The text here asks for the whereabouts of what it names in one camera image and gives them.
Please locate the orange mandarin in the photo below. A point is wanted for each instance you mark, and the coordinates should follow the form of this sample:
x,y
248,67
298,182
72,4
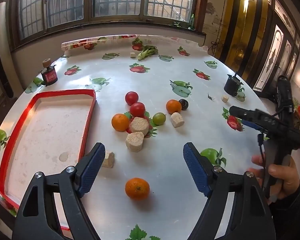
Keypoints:
x,y
173,106
120,122
137,188

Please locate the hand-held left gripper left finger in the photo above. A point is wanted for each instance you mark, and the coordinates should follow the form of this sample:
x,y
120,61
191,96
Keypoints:
x,y
92,167

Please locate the dark purple plum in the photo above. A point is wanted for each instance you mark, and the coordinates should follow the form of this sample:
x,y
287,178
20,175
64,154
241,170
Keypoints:
x,y
184,104

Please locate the green leafy vegetable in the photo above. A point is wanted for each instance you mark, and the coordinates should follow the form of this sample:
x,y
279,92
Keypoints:
x,y
147,52

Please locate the person's right hand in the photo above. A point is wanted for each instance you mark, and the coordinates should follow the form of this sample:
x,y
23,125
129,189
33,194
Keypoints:
x,y
287,177

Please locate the small dark stem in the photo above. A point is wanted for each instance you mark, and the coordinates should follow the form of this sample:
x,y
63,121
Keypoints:
x,y
210,97

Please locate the red label black jar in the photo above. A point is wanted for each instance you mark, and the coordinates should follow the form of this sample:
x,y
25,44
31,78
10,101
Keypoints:
x,y
49,77

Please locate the red tomato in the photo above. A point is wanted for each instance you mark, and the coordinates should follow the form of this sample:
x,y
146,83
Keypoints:
x,y
132,98
137,109

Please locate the green bottle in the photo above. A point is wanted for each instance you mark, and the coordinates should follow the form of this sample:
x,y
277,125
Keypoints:
x,y
192,21

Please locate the cork stopper piece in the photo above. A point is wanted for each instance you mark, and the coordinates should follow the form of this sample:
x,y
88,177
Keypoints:
x,y
46,62

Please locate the black cup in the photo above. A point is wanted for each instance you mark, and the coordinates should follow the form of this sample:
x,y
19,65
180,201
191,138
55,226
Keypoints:
x,y
232,85

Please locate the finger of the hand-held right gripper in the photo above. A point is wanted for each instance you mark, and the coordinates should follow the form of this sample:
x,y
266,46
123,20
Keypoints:
x,y
252,125
250,115

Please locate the fruit printed tablecloth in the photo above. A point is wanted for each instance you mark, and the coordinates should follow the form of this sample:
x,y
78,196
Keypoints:
x,y
152,80

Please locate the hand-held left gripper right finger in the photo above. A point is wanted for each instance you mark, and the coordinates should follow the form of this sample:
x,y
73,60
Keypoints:
x,y
195,167

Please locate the small beige sugarcane piece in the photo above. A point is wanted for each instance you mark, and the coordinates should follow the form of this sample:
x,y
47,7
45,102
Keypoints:
x,y
132,54
224,98

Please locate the green tomato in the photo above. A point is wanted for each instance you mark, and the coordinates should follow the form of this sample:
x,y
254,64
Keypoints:
x,y
159,118

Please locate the person's right forearm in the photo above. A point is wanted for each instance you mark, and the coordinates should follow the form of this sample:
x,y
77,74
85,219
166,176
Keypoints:
x,y
292,217

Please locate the golden door frame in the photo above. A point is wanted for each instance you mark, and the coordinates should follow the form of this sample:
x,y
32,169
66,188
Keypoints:
x,y
252,17

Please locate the red rimmed white tray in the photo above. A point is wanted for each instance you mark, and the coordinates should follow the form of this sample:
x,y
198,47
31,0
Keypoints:
x,y
47,135

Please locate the stained glass door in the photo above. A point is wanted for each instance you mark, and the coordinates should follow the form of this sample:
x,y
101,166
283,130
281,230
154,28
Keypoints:
x,y
277,50

